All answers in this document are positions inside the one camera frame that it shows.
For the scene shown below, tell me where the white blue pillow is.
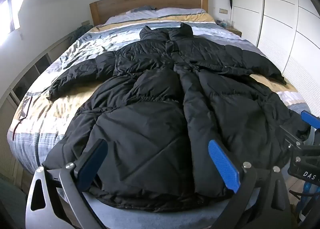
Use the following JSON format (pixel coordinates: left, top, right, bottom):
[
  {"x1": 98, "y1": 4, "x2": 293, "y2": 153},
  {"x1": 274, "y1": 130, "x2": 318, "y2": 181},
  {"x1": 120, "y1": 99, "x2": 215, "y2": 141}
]
[{"x1": 104, "y1": 7, "x2": 208, "y2": 23}]

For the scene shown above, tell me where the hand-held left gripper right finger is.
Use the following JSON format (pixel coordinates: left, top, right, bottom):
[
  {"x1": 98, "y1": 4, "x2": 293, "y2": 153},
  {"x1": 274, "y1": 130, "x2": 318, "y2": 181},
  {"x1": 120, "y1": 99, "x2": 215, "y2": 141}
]
[{"x1": 208, "y1": 139, "x2": 298, "y2": 229}]

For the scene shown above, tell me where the low white shelf unit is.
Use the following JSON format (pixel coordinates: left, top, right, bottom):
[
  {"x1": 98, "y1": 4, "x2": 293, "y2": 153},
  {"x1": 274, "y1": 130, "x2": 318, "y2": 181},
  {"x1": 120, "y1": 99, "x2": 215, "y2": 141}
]
[{"x1": 0, "y1": 35, "x2": 73, "y2": 169}]

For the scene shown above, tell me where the striped duvet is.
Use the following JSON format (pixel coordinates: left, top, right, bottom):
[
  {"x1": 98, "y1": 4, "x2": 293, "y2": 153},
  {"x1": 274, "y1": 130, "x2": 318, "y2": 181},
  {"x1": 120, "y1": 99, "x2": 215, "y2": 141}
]
[{"x1": 7, "y1": 7, "x2": 310, "y2": 229}]

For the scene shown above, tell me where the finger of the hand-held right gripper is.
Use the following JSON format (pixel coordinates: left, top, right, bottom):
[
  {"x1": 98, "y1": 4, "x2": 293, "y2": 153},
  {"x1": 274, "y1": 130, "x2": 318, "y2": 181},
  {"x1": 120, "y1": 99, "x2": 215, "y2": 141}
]
[
  {"x1": 300, "y1": 110, "x2": 320, "y2": 130},
  {"x1": 279, "y1": 124, "x2": 304, "y2": 148}
]

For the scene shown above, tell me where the smartphone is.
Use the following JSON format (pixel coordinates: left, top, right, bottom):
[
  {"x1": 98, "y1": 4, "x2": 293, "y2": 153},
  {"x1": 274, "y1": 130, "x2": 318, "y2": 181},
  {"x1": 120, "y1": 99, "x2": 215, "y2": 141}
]
[{"x1": 21, "y1": 96, "x2": 33, "y2": 119}]

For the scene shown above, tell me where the dark teal cloth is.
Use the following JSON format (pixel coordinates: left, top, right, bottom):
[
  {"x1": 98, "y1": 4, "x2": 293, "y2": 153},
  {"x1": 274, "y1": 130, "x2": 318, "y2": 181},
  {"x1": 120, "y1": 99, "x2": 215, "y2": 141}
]
[{"x1": 70, "y1": 25, "x2": 94, "y2": 44}]

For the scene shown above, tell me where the window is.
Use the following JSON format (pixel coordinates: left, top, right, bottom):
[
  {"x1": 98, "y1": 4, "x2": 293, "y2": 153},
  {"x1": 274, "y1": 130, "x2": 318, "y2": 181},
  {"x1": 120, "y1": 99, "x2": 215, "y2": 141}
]
[{"x1": 0, "y1": 0, "x2": 30, "y2": 34}]

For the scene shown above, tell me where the black puffer jacket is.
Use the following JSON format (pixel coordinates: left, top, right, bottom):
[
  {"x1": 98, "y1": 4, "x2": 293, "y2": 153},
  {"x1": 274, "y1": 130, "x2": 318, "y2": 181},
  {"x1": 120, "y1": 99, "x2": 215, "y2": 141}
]
[{"x1": 41, "y1": 22, "x2": 313, "y2": 213}]

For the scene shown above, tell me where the phone charging cable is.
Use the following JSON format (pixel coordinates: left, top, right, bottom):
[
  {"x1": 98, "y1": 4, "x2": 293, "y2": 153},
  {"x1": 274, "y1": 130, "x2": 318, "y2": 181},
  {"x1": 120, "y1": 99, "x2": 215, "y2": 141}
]
[{"x1": 12, "y1": 116, "x2": 25, "y2": 141}]

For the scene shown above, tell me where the dark grey pillow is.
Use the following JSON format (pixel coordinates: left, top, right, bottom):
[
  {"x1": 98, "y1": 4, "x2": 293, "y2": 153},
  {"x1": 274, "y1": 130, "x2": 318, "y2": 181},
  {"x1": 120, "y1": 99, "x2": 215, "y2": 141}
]
[{"x1": 135, "y1": 5, "x2": 157, "y2": 12}]

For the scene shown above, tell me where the wooden nightstand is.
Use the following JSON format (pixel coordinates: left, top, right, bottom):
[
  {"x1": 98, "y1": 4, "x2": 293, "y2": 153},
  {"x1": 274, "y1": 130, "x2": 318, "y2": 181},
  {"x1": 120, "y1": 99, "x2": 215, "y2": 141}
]
[{"x1": 225, "y1": 25, "x2": 242, "y2": 37}]

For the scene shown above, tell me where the white wardrobe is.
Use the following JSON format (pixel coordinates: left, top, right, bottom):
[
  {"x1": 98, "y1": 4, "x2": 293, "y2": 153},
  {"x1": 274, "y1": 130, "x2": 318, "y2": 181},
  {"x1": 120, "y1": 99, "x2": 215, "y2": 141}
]
[{"x1": 230, "y1": 0, "x2": 320, "y2": 129}]

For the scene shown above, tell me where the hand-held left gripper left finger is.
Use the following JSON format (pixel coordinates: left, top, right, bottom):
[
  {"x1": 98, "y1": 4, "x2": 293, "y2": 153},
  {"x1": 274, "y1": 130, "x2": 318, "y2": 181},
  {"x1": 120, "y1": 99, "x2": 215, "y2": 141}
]
[{"x1": 25, "y1": 139, "x2": 110, "y2": 229}]

